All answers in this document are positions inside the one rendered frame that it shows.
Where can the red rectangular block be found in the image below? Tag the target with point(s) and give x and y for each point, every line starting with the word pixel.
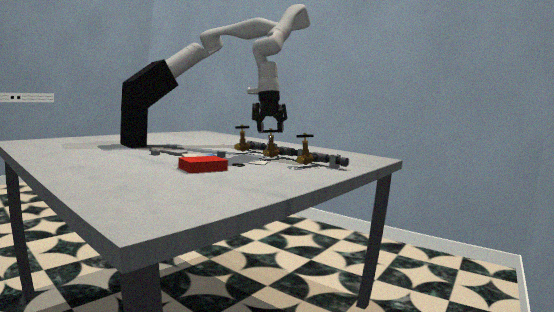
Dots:
pixel 202 164

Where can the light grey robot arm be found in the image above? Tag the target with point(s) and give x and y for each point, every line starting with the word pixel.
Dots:
pixel 249 29

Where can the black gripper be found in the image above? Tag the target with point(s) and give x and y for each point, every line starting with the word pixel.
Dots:
pixel 269 107

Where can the white tag on grey metal chain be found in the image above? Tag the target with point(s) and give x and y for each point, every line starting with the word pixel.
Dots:
pixel 259 162

